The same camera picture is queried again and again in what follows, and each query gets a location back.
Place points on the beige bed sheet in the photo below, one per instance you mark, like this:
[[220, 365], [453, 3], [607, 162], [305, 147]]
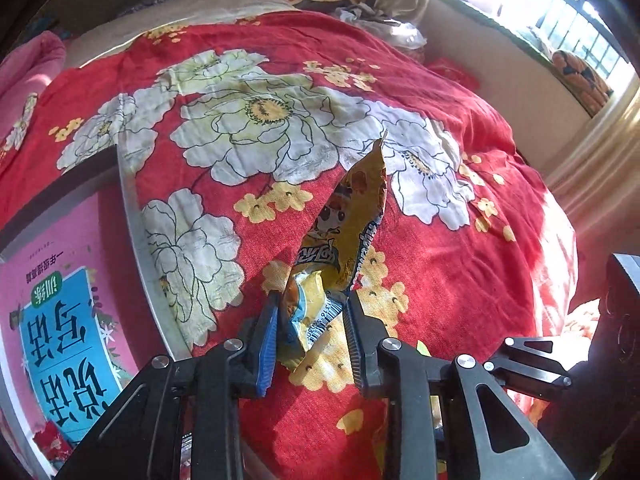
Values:
[[175, 10]]

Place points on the orange and black cushion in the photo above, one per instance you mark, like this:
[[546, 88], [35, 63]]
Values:
[[582, 80]]

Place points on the red sausage snack packet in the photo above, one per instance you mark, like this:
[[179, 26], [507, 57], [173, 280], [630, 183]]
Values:
[[52, 440]]

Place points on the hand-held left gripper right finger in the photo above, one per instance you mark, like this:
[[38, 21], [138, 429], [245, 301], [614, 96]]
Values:
[[356, 350]]

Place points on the crumpled white cloth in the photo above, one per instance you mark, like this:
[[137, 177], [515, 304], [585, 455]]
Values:
[[380, 22]]

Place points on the red floral blanket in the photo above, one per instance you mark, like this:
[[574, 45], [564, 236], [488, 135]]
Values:
[[425, 260]]

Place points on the pink picture book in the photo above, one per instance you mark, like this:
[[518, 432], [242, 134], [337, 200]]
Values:
[[50, 320]]

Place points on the barred window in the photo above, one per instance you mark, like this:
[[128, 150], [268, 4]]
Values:
[[565, 20]]

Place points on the yellow cartoon snack packet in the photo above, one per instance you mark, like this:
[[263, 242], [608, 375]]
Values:
[[345, 220]]

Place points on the red plastic bag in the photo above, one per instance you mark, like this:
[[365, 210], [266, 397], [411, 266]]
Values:
[[450, 70]]

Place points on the grey metal tray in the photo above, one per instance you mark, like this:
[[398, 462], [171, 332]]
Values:
[[150, 270]]

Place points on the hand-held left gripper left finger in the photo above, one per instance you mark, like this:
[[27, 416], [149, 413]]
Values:
[[267, 350]]

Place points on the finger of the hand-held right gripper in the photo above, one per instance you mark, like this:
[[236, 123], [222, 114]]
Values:
[[530, 365]]

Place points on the pink fleece blanket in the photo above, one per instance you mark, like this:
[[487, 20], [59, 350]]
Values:
[[30, 70]]

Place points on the green windowsill mat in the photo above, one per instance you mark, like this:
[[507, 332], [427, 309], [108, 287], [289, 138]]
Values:
[[480, 15]]

